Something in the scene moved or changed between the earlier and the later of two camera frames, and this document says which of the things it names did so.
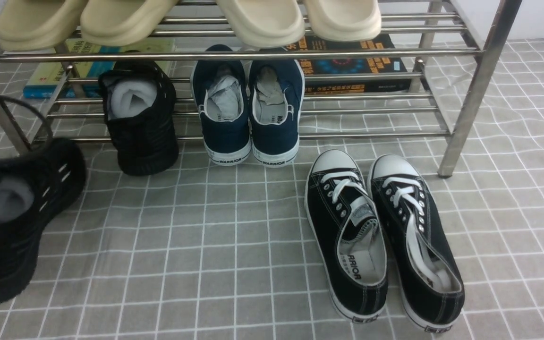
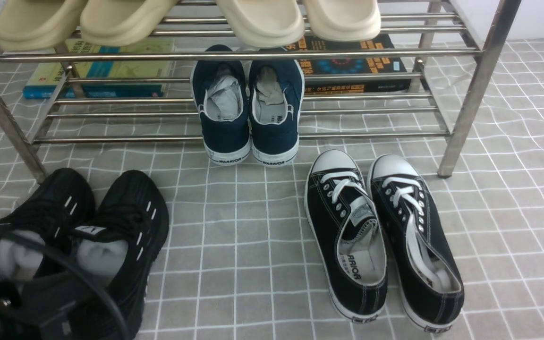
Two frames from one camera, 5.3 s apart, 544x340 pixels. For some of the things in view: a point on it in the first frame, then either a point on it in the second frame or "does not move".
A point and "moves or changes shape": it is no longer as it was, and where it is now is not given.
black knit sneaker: [139, 100] -> [123, 239]
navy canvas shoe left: [221, 94] does not move
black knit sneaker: [12, 199] moves or changes shape
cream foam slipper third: [265, 23] does not move
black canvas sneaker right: [431, 295] does not move
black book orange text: [381, 43] does not move
